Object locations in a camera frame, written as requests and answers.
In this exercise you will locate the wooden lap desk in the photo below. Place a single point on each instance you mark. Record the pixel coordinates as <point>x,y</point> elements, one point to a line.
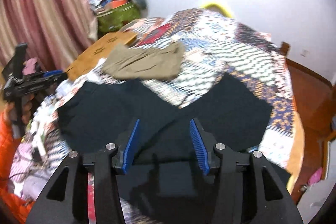
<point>87,60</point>

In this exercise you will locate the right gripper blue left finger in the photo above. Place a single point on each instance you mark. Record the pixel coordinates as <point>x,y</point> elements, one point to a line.
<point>126,143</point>

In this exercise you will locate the pink gold striped curtain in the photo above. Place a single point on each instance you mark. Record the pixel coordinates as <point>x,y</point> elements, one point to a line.
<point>56,31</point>

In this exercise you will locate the black pants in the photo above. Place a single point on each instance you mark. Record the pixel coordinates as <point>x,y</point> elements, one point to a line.
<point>165,182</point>

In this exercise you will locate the white wall socket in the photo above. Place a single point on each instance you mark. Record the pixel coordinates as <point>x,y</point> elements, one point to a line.
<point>304,53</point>

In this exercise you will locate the orange jacket sleeve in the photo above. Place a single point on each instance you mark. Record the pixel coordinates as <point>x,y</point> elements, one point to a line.
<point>18,207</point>

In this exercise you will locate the person left hand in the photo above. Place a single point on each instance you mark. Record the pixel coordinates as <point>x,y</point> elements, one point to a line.
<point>26,110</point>

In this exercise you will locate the white wardrobe door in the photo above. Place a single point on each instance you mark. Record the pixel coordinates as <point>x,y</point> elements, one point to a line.
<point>314,198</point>

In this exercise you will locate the yellow foam tube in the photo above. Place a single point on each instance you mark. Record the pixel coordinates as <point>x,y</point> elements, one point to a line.
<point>218,8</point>

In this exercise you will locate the wooden bed post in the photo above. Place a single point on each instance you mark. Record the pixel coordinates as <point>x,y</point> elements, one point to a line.
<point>284,49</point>

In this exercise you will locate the pink slipper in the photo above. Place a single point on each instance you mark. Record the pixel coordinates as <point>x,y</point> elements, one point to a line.
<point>315,177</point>

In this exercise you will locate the patchwork patterned bedspread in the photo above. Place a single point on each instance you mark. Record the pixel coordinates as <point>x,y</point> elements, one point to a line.
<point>251,185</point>

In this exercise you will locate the khaki folded pants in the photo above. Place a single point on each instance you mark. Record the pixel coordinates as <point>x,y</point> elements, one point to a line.
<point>125,63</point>

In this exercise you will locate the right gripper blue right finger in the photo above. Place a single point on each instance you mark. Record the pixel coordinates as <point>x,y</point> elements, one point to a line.
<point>203,143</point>

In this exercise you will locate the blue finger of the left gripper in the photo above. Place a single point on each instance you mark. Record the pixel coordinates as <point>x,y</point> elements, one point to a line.
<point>56,73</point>

